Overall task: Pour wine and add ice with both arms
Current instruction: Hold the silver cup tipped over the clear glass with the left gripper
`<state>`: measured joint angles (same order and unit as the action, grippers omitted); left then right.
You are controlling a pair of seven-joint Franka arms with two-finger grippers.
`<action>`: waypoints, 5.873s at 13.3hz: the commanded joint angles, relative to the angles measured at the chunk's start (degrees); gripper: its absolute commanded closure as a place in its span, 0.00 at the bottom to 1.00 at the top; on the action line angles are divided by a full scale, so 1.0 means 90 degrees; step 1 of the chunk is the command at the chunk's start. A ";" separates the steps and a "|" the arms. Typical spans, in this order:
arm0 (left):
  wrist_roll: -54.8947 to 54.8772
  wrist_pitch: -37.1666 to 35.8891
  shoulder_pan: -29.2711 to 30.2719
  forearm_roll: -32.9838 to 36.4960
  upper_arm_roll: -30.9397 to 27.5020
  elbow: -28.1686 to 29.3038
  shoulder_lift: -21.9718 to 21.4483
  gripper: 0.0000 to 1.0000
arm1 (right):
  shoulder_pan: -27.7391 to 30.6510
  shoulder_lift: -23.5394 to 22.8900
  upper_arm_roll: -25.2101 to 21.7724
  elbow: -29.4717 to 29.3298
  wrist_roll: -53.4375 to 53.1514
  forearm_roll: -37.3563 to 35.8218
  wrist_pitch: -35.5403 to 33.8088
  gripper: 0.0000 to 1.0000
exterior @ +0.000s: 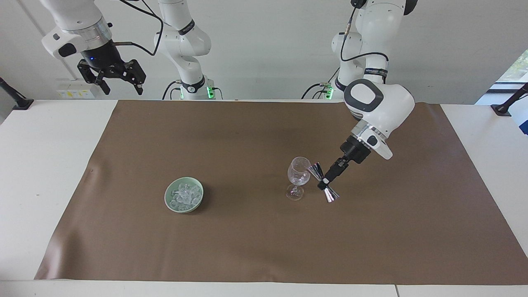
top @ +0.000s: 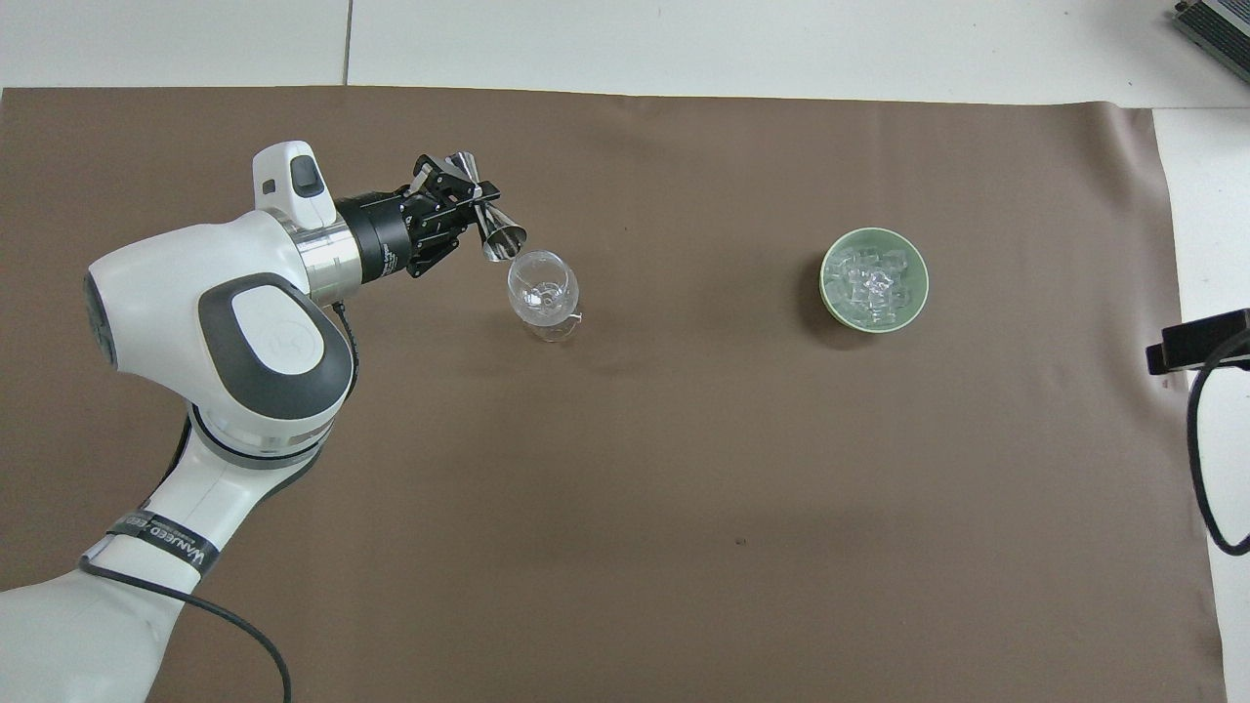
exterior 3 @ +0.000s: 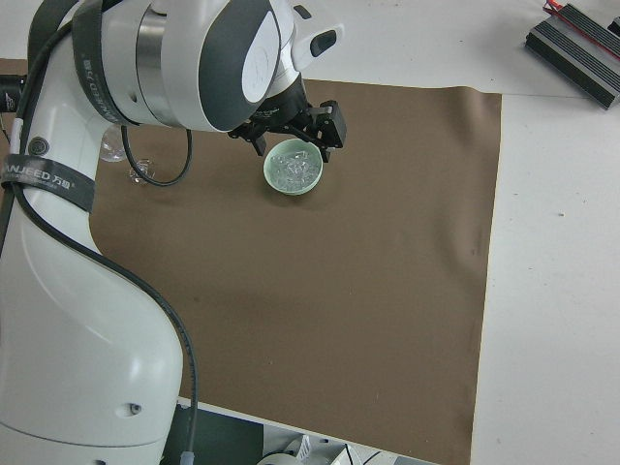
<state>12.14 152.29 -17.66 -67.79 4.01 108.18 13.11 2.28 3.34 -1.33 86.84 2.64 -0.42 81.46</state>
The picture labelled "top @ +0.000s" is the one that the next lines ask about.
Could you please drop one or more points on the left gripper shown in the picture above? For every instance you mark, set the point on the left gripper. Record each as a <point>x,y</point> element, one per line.
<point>376,234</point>

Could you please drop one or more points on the silver metal jigger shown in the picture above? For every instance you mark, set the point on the silver metal jigger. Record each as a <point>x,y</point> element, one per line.
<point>503,236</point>

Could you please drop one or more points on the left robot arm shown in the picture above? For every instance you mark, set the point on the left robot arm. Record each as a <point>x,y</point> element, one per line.
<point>176,293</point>

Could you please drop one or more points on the clear wine glass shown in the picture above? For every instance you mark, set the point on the clear wine glass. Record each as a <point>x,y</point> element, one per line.
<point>543,293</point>

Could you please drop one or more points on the pile of clear ice cubes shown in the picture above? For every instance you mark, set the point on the pile of clear ice cubes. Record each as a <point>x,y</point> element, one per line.
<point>872,281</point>

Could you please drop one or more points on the green ceramic bowl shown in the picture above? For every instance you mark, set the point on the green ceramic bowl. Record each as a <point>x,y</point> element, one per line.
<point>836,305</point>

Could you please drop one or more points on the black stand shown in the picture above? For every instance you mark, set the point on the black stand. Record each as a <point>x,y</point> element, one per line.
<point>1196,342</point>

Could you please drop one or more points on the grey metal device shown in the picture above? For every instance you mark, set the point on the grey metal device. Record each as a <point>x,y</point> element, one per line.
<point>1221,24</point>

